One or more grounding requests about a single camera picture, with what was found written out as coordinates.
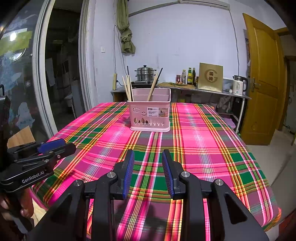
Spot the person's left hand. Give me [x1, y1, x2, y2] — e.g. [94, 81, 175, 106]
[1, 188, 34, 221]

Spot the black chopstick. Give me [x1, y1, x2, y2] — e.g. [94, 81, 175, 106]
[126, 65, 133, 101]

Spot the green oil bottle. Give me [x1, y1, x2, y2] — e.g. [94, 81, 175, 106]
[187, 67, 193, 85]

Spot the purple storage box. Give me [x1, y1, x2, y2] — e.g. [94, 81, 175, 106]
[223, 118, 236, 130]

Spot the white power strip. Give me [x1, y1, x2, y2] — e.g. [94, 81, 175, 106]
[112, 73, 117, 90]

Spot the dark sauce bottle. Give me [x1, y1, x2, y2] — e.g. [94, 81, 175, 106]
[192, 68, 196, 86]

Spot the wooden chair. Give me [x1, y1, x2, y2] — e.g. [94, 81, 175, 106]
[7, 126, 35, 148]

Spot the wooden cutting board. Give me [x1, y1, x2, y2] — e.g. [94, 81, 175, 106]
[158, 82, 197, 89]

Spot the metal shelf table left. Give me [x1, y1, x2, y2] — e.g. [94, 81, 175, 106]
[111, 87, 128, 102]

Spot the stainless steel steamer pot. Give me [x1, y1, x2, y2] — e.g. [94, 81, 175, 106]
[136, 65, 156, 81]

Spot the light wooden chopstick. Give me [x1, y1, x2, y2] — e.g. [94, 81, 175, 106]
[122, 76, 131, 101]
[126, 75, 130, 92]
[128, 75, 133, 101]
[147, 72, 158, 101]

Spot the pink plaid tablecloth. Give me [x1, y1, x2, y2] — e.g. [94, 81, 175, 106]
[31, 102, 281, 240]

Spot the gold cardboard box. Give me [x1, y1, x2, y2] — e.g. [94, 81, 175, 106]
[198, 63, 223, 92]

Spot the clear plastic bottle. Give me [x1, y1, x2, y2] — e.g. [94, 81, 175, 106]
[181, 69, 187, 84]

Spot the green hanging cloth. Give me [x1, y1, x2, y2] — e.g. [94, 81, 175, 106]
[116, 0, 136, 54]

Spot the pink plastic utensil holder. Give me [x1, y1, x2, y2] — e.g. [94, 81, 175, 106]
[128, 88, 171, 132]

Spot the white wall switch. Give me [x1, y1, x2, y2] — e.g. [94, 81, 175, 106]
[100, 46, 106, 53]

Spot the red lid jar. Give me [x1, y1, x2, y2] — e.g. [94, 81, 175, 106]
[176, 75, 181, 84]

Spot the white electric kettle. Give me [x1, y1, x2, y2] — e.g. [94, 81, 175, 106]
[232, 75, 248, 96]

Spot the yellow wooden door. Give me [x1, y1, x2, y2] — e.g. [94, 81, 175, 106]
[240, 14, 287, 146]

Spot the black induction cooker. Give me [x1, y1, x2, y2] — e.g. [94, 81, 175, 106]
[133, 80, 153, 85]

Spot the metal shelf table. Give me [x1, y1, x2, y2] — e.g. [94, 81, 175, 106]
[169, 87, 251, 133]
[111, 87, 128, 102]

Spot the metal shelf table right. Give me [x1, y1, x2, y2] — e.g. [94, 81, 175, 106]
[169, 87, 251, 133]

